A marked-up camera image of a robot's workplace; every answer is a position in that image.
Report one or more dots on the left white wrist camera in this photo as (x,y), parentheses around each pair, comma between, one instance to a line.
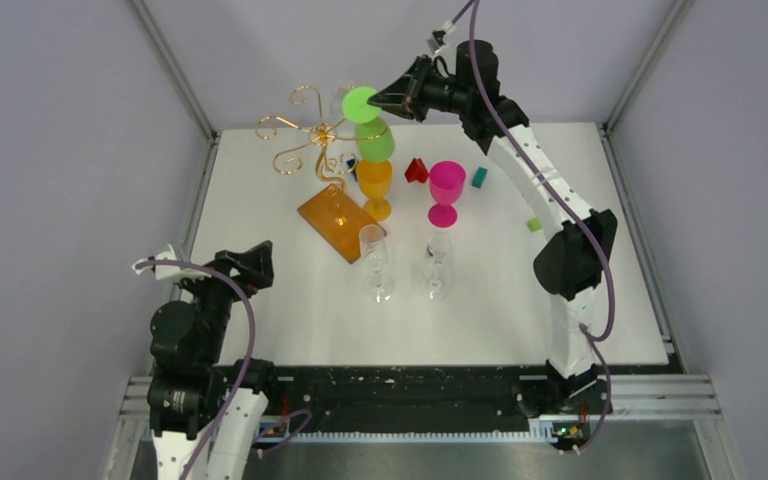
(163,264)

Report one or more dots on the clear short wine glass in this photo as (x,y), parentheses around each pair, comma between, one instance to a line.
(339,92)

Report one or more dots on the red block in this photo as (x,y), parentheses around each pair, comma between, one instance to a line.
(416,172)

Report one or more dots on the pink plastic goblet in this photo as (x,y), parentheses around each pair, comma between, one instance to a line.
(446,182)

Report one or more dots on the green plastic goblet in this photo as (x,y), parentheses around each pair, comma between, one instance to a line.
(371,132)

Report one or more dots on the gold wire wine glass rack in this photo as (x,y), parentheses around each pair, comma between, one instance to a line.
(331,212)

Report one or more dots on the lime green block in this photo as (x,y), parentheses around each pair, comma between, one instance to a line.
(534,225)

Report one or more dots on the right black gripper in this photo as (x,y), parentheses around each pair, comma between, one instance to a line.
(403,97)

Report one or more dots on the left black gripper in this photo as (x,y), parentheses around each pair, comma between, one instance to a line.
(255,264)

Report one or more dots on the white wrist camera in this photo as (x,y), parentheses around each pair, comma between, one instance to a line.
(163,264)
(437,42)

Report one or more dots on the clear stemmed wine glass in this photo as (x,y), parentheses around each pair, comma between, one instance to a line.
(437,273)

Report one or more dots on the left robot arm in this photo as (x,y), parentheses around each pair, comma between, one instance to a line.
(205,416)

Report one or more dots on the orange plastic goblet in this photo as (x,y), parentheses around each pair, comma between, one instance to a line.
(375,179)

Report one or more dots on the clear tall flute glass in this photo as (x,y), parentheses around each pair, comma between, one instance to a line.
(378,282)

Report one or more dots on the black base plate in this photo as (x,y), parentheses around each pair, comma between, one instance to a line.
(427,400)

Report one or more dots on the teal block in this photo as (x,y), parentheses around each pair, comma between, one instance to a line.
(479,177)

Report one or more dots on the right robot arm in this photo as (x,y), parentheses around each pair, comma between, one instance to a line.
(573,267)

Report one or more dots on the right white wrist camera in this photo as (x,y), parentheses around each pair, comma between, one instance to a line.
(437,42)

